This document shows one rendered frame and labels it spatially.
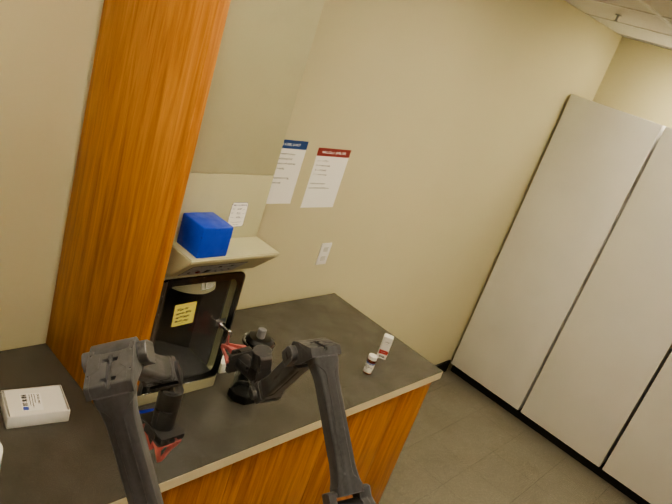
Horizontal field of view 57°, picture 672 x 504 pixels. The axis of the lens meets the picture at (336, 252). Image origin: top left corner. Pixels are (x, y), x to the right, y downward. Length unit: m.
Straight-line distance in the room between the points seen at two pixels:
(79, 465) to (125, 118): 0.92
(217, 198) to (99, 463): 0.78
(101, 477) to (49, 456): 0.15
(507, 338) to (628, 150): 1.50
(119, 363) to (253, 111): 0.88
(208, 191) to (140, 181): 0.18
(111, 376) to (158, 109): 0.77
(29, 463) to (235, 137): 1.00
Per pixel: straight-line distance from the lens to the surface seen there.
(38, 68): 1.90
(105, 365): 1.10
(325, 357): 1.44
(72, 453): 1.88
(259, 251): 1.83
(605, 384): 4.42
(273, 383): 1.74
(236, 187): 1.80
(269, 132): 1.80
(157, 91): 1.64
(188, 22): 1.56
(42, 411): 1.94
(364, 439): 2.66
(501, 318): 4.61
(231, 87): 1.67
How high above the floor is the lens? 2.20
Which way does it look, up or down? 20 degrees down
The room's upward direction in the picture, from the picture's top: 19 degrees clockwise
